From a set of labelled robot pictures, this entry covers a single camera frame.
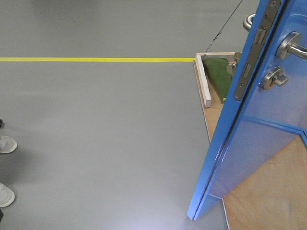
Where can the blue door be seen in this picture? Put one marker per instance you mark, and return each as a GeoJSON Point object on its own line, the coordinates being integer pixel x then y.
{"type": "Point", "coordinates": [249, 132]}

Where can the white wooden base beam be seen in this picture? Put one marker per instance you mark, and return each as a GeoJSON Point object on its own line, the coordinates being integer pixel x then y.
{"type": "Point", "coordinates": [205, 95]}

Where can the left green cushion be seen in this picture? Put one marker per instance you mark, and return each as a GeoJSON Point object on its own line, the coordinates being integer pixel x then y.
{"type": "Point", "coordinates": [216, 68]}

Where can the steel thumb turn lock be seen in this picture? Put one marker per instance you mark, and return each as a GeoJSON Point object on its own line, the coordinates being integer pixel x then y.
{"type": "Point", "coordinates": [275, 77]}

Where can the steel latch edge plate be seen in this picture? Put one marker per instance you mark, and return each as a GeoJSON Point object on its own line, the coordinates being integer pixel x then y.
{"type": "Point", "coordinates": [261, 27]}

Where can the wooden plywood platform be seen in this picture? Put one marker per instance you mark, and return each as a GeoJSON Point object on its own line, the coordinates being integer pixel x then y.
{"type": "Point", "coordinates": [274, 197]}

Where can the seated person in black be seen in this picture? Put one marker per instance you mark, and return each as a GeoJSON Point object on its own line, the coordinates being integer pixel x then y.
{"type": "Point", "coordinates": [7, 195]}

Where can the black shoe tip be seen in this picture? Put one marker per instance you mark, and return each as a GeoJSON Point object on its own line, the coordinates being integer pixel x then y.
{"type": "Point", "coordinates": [1, 215]}

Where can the steel outer door handle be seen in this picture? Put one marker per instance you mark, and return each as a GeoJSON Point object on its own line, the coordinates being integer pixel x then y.
{"type": "Point", "coordinates": [247, 22]}

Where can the steel lever door handle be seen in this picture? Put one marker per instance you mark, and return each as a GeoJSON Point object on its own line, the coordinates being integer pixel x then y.
{"type": "Point", "coordinates": [290, 46]}

